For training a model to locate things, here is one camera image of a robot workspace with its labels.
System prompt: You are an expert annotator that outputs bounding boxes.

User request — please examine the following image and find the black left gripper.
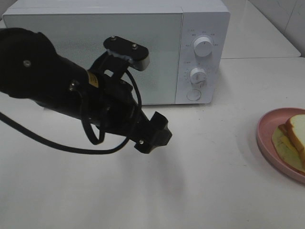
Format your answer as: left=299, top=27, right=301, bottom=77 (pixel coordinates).
left=88, top=52, right=172, bottom=154

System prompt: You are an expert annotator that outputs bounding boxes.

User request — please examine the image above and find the round white door button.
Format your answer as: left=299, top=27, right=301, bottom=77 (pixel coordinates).
left=187, top=89, right=201, bottom=101

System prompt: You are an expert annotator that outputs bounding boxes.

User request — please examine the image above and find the white timer knob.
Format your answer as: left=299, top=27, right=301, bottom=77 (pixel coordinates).
left=189, top=68, right=207, bottom=85

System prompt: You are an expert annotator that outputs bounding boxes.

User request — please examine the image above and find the pink round plate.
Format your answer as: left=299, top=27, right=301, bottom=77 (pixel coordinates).
left=256, top=107, right=305, bottom=184

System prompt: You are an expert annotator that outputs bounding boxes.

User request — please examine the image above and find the white microwave door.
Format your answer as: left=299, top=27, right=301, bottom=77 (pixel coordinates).
left=4, top=14, right=182, bottom=104

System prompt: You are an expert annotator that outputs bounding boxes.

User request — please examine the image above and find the white bread sandwich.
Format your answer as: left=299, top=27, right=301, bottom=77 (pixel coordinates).
left=272, top=114, right=305, bottom=174

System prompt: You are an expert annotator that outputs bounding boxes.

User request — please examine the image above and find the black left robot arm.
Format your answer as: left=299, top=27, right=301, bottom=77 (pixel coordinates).
left=0, top=28, right=172, bottom=155

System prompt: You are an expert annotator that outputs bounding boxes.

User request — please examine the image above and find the white microwave oven body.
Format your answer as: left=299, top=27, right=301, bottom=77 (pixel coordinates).
left=2, top=0, right=230, bottom=104

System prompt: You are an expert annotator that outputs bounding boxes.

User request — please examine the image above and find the upper white power knob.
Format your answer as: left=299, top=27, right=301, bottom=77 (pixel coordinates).
left=193, top=35, right=213, bottom=57

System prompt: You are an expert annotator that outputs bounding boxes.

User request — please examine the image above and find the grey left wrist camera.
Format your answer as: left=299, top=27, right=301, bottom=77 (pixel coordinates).
left=103, top=36, right=150, bottom=72

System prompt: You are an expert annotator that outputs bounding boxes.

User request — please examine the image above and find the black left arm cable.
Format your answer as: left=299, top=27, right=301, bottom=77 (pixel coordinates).
left=0, top=69, right=142, bottom=156

